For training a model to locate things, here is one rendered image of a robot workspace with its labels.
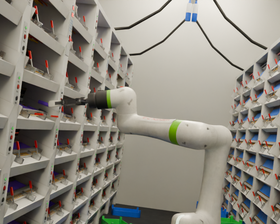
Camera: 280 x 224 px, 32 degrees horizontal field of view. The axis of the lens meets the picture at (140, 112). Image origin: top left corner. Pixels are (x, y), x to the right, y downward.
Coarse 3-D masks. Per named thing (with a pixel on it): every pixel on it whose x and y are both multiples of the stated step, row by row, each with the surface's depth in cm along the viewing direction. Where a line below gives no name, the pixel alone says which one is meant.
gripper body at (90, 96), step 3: (90, 93) 239; (93, 93) 239; (90, 96) 238; (93, 96) 237; (81, 99) 237; (84, 99) 237; (87, 99) 237; (90, 99) 237; (93, 99) 237; (81, 102) 237; (84, 102) 237; (87, 102) 237; (90, 102) 237; (93, 102) 237; (90, 105) 238; (93, 105) 238
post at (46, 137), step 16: (48, 16) 251; (64, 32) 250; (32, 48) 251; (48, 48) 250; (64, 48) 250; (48, 64) 250; (64, 64) 253; (64, 80) 257; (32, 96) 250; (48, 96) 249; (48, 144) 248; (32, 176) 248; (48, 176) 249; (48, 192) 253
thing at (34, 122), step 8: (32, 104) 249; (40, 104) 249; (48, 112) 248; (56, 112) 248; (24, 120) 198; (32, 120) 209; (40, 120) 221; (48, 120) 238; (16, 128) 193; (24, 128) 203; (32, 128) 215; (40, 128) 227; (48, 128) 242
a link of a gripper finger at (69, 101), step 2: (78, 98) 235; (62, 100) 237; (64, 100) 237; (66, 100) 237; (68, 100) 237; (70, 100) 236; (72, 100) 236; (74, 100) 236; (62, 102) 237; (64, 102) 237; (66, 102) 237; (68, 102) 237; (70, 102) 236; (72, 102) 236; (74, 102) 236; (76, 102) 236; (78, 102) 235; (80, 102) 235; (62, 104) 237; (64, 104) 237
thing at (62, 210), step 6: (54, 198) 317; (54, 204) 310; (60, 204) 298; (66, 204) 316; (48, 210) 272; (54, 210) 303; (60, 210) 298; (66, 210) 316; (48, 216) 284; (54, 216) 290; (60, 216) 296; (66, 216) 310; (48, 222) 256; (54, 222) 278; (60, 222) 296
